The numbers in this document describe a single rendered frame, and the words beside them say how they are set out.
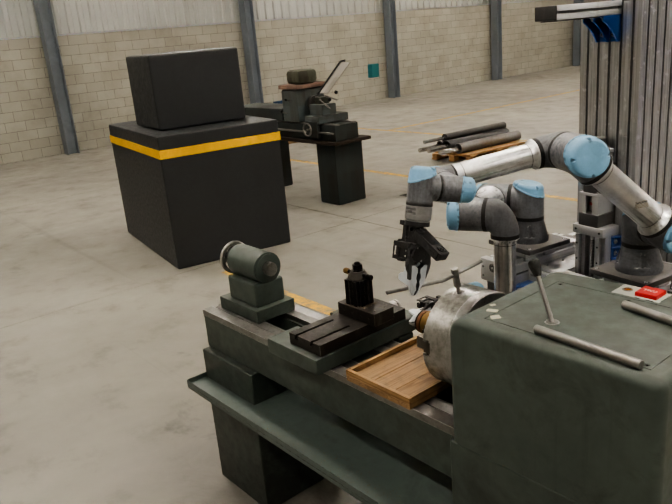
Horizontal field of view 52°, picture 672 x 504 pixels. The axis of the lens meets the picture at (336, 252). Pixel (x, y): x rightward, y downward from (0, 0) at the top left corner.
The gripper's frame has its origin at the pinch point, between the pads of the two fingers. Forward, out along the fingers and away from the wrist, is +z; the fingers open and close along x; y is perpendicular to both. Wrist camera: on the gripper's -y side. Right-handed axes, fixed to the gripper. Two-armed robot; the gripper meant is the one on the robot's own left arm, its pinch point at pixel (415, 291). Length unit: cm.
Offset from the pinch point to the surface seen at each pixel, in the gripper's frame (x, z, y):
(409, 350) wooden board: -38, 32, 34
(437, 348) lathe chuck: -8.6, 17.0, -3.1
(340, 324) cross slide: -24, 27, 56
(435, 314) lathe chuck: -10.5, 7.9, 0.6
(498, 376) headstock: -1.6, 16.1, -29.7
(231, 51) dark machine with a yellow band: -226, -121, 467
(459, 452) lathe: -8.4, 44.4, -15.4
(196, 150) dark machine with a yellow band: -177, -24, 439
